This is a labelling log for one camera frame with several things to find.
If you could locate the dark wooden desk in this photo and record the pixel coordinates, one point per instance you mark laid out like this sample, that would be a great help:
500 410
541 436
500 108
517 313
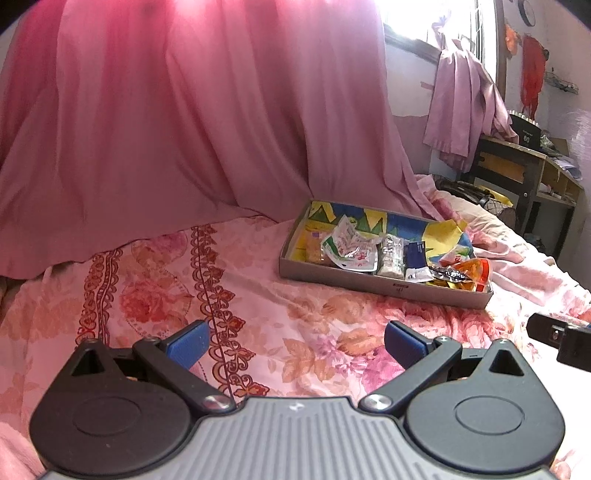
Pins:
508 159

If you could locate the pink curtain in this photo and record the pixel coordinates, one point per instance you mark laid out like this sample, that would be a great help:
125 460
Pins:
184 129

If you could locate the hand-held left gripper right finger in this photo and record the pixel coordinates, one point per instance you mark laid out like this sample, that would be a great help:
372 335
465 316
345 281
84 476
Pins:
406 344

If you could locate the lilac tied curtain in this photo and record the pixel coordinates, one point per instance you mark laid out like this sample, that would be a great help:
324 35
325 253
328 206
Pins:
461 101

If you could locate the colourful printed cardboard box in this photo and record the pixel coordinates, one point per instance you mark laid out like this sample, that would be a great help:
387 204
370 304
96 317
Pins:
332 277

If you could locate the red wall decoration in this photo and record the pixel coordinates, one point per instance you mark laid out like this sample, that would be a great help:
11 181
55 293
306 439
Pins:
532 69

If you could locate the black bag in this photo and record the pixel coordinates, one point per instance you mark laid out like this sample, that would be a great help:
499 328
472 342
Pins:
466 189

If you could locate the dark dried snack packet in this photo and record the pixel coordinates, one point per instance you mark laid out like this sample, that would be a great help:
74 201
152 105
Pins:
450 273

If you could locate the clear peanut brittle packet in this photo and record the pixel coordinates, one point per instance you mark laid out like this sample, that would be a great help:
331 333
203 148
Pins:
315 249

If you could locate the window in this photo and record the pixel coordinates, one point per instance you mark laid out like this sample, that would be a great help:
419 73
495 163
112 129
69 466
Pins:
429 23

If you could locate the blue and white snack packet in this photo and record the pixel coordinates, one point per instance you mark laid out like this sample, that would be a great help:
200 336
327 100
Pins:
417 261

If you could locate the orange snack packet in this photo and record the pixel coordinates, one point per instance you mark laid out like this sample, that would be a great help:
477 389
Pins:
475 274

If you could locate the wall hook rack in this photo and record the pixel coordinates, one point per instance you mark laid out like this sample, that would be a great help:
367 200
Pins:
561 83

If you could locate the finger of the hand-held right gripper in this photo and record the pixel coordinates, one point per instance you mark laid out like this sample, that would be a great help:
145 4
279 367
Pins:
575 346

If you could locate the floral pink bedsheet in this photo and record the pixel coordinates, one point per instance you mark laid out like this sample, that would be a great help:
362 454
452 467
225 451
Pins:
161 286

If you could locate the round wall clock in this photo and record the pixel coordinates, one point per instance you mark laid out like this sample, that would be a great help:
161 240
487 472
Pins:
529 11

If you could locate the orange wall decoration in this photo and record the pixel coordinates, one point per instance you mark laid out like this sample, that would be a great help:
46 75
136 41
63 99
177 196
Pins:
509 39

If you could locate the clear nut bar packet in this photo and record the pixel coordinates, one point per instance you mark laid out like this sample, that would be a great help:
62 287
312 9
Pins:
391 256

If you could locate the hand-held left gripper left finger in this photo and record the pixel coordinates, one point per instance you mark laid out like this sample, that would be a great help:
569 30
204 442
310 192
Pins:
187 344

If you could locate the black box with silver studs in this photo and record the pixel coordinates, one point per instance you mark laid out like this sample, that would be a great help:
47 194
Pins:
526 131

